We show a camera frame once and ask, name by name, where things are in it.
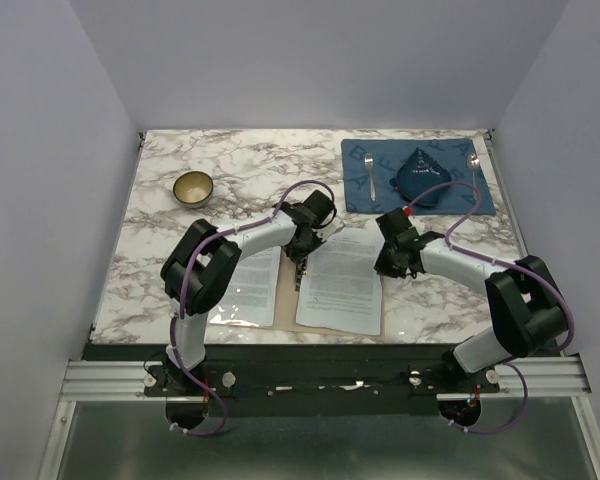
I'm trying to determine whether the chrome folder clip mechanism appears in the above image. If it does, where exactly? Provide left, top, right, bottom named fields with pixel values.
left=294, top=258, right=308, bottom=292

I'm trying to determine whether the beige paper folder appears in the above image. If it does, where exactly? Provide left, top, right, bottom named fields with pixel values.
left=207, top=224, right=384, bottom=336

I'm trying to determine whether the printed white paper sheet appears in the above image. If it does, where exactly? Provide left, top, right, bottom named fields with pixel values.
left=208, top=247, right=281, bottom=328

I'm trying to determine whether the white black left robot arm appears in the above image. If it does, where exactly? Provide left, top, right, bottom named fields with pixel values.
left=160, top=180, right=343, bottom=395

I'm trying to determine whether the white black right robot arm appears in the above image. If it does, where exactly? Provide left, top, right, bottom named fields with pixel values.
left=374, top=208, right=573, bottom=392

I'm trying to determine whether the blue cloth placemat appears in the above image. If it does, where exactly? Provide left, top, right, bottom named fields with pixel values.
left=341, top=138, right=496, bottom=215

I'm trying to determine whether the silver fork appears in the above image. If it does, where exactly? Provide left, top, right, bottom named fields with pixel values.
left=364, top=153, right=376, bottom=202

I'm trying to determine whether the dark blue ceramic dish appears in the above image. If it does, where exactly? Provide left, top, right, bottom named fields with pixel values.
left=390, top=147, right=452, bottom=208

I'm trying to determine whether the silver spoon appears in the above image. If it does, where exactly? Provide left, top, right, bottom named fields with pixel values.
left=466, top=153, right=480, bottom=204

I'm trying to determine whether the beige ceramic bowl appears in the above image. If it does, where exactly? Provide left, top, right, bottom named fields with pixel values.
left=172, top=171, right=214, bottom=209

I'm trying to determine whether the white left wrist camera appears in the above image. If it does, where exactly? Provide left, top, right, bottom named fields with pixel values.
left=316, top=216, right=345, bottom=242

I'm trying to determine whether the black mounting base rail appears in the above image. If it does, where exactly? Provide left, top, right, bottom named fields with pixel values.
left=145, top=344, right=499, bottom=418

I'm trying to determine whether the aluminium frame rail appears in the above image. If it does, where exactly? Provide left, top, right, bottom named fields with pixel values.
left=60, top=357, right=591, bottom=402

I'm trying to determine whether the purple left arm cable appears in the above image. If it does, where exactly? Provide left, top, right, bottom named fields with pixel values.
left=172, top=179, right=339, bottom=437

